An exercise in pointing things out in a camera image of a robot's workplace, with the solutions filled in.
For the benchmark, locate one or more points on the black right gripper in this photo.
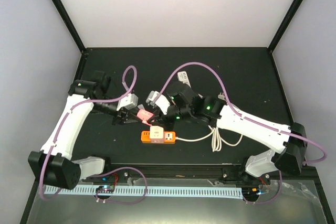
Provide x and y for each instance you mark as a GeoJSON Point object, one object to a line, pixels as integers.
{"type": "Point", "coordinates": [163, 122]}

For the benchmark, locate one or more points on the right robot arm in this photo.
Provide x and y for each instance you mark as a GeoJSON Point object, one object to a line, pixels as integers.
{"type": "Point", "coordinates": [286, 148]}

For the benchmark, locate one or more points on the black left frame post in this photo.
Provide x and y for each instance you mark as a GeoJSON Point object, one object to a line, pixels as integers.
{"type": "Point", "coordinates": [69, 24]}

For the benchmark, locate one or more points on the black mounting rail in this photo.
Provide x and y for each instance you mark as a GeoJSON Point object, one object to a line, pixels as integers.
{"type": "Point", "coordinates": [230, 174]}

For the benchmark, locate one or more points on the left circuit board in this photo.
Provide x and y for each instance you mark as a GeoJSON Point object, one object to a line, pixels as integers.
{"type": "Point", "coordinates": [105, 189]}

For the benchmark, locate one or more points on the right circuit board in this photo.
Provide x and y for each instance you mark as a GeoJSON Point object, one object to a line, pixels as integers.
{"type": "Point", "coordinates": [252, 191]}

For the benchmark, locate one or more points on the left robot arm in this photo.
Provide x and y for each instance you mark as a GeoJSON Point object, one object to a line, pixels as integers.
{"type": "Point", "coordinates": [53, 165]}

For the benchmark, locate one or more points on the black right frame post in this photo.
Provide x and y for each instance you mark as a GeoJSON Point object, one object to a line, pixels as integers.
{"type": "Point", "coordinates": [292, 10]}

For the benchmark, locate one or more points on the pink plug adapter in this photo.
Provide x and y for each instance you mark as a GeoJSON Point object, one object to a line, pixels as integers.
{"type": "Point", "coordinates": [144, 116]}

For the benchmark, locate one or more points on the white power strip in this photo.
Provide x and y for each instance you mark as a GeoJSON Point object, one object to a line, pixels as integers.
{"type": "Point", "coordinates": [183, 77]}

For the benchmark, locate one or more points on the black frame post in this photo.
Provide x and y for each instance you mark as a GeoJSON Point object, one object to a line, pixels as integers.
{"type": "Point", "coordinates": [69, 24]}
{"type": "Point", "coordinates": [292, 10]}

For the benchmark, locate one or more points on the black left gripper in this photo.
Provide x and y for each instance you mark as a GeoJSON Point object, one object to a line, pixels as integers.
{"type": "Point", "coordinates": [122, 116]}

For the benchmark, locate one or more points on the circuit board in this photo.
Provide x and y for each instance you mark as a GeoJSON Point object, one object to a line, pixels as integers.
{"type": "Point", "coordinates": [252, 191]}
{"type": "Point", "coordinates": [105, 189]}

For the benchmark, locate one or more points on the white cube socket adapter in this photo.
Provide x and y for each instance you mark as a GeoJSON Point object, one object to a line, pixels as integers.
{"type": "Point", "coordinates": [156, 134]}

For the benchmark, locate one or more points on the orange power strip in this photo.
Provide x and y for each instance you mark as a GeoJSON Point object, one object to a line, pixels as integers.
{"type": "Point", "coordinates": [169, 138]}

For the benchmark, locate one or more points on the light blue slotted cable duct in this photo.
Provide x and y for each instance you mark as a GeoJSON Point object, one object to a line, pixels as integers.
{"type": "Point", "coordinates": [159, 191]}

